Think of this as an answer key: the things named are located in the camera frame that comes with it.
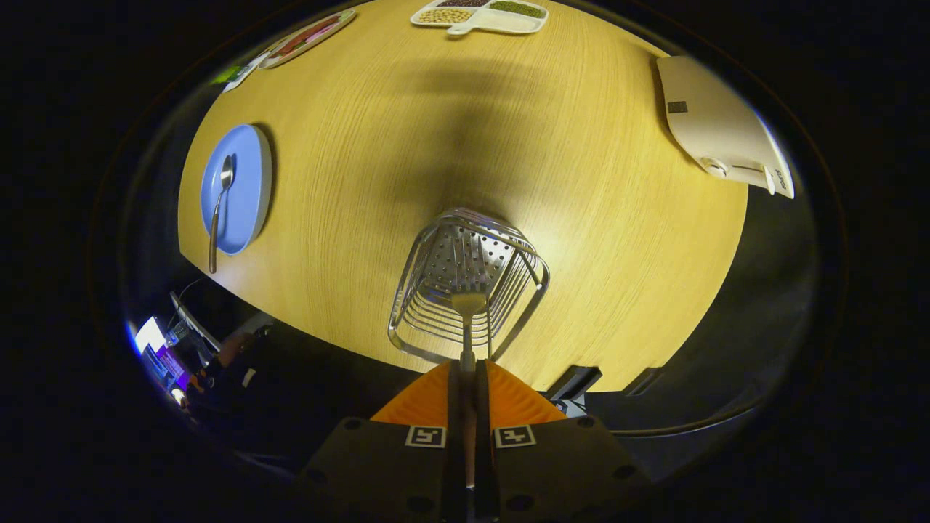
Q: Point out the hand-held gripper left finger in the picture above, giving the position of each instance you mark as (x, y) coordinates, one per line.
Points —
(378, 472)

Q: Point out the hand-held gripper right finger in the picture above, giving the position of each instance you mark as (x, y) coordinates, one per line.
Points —
(567, 472)

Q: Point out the metal spoon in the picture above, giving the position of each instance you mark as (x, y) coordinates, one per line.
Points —
(226, 174)

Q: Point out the grey keyboard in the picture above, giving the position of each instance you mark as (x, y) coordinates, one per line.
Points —
(195, 323)

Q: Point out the laptop with lit screen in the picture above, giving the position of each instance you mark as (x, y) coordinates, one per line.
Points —
(151, 335)

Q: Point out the blue round plate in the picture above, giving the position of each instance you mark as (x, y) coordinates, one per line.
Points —
(247, 196)

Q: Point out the white toaster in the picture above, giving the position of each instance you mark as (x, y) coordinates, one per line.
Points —
(716, 123)

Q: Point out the plate of toy food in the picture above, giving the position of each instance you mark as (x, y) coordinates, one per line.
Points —
(305, 38)

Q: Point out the white divided bean tray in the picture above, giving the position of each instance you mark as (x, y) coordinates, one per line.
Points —
(501, 20)

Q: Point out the black metal bracket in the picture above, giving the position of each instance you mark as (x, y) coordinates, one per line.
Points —
(644, 380)
(575, 380)

